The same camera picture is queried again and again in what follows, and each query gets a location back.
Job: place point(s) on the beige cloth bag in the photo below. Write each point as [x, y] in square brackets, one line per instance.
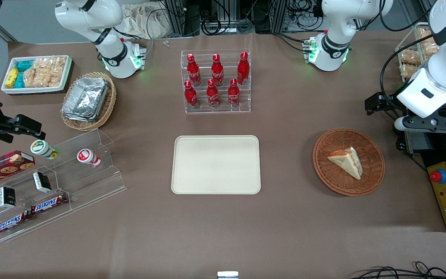
[141, 21]

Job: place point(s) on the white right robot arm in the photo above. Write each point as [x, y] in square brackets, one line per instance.
[110, 50]

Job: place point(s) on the white rectangular snack tray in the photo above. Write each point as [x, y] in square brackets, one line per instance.
[33, 90]

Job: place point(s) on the aluminium frame post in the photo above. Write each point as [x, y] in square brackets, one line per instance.
[176, 17]
[280, 15]

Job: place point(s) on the black countertop appliance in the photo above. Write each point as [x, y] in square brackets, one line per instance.
[439, 151]

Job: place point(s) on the clear rice cracker bag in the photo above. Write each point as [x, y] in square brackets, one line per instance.
[50, 65]
[41, 79]

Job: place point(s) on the light wicker basket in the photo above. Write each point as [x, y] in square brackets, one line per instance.
[108, 104]

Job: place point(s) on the red tartan cookie box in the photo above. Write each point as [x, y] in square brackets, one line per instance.
[2, 166]

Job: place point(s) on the brown wicker basket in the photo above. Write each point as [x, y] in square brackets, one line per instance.
[331, 178]

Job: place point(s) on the triangular sandwich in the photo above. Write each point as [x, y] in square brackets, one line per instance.
[347, 161]

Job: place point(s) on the Snickers chocolate bar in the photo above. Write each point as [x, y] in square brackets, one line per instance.
[48, 203]
[12, 223]

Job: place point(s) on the red emergency stop button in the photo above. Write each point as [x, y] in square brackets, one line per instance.
[438, 176]

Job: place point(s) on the yellow snack packet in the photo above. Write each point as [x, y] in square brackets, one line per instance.
[11, 78]

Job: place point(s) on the red cola bottle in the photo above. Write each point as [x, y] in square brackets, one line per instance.
[243, 69]
[212, 95]
[191, 96]
[217, 71]
[233, 94]
[193, 71]

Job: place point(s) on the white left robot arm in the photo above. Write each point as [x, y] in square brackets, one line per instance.
[335, 23]

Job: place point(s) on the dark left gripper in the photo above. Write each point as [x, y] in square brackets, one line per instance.
[390, 102]

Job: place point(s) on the green lid yoghurt cup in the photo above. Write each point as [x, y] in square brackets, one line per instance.
[42, 148]

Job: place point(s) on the small white grey device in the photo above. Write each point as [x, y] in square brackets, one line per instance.
[227, 275]

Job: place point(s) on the red lid yoghurt cup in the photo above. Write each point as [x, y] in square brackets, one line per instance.
[87, 157]

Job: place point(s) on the clear acrylic stepped display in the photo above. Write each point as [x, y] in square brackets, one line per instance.
[91, 186]

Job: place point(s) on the teal snack packet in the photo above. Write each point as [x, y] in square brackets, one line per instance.
[24, 65]
[20, 80]

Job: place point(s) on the grey black appliance block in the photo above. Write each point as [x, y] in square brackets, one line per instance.
[410, 141]

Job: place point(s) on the bagged fried snack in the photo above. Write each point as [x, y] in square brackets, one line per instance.
[430, 49]
[407, 71]
[424, 35]
[409, 57]

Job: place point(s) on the small black white carton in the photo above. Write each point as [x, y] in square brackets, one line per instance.
[42, 182]
[7, 197]

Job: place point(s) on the clear acrylic bottle rack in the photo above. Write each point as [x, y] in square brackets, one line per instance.
[246, 106]

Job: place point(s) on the beige plastic serving tray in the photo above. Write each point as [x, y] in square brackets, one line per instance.
[215, 164]

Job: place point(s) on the stack of foil containers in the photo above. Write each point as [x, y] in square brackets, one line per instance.
[85, 99]

